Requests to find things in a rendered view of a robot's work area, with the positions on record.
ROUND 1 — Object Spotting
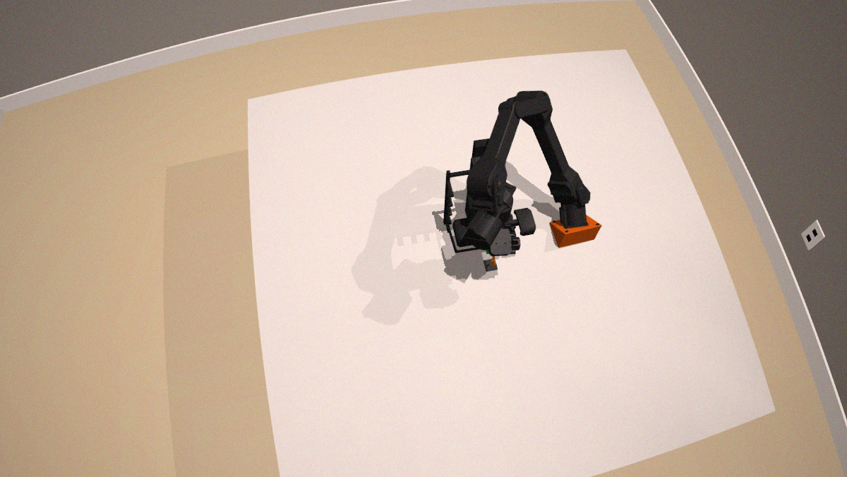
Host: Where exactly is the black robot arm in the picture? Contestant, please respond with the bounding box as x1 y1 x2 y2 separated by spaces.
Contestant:
466 90 591 256

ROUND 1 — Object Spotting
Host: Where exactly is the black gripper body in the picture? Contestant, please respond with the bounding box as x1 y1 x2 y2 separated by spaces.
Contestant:
452 208 536 247

